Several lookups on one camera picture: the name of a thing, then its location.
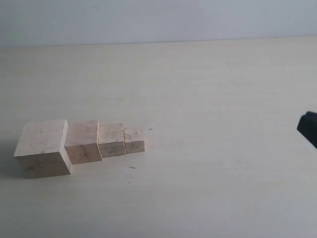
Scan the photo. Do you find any smallest wooden cube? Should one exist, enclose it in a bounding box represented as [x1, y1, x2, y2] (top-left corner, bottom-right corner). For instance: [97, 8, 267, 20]
[124, 127, 145, 154]

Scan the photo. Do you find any third largest wooden cube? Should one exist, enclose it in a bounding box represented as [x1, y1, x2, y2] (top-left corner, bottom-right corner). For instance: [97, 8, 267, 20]
[99, 123, 126, 158]

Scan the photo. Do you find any second largest wooden cube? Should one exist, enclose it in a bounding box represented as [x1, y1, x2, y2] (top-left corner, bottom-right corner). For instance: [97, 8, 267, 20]
[65, 120, 102, 165]

